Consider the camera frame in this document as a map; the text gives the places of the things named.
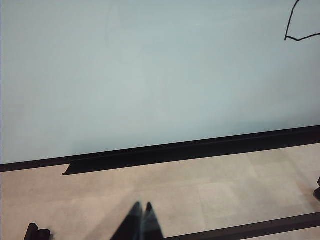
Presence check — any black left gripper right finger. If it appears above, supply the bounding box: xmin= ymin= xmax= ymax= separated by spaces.
xmin=142 ymin=201 xmax=165 ymax=240

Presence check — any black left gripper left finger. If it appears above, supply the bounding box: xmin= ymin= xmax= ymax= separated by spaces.
xmin=116 ymin=200 xmax=144 ymax=240

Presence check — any black angular part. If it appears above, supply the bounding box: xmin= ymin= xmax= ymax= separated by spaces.
xmin=313 ymin=176 xmax=320 ymax=201

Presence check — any long black metal bar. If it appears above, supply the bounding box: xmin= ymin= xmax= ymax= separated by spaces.
xmin=163 ymin=211 xmax=320 ymax=240

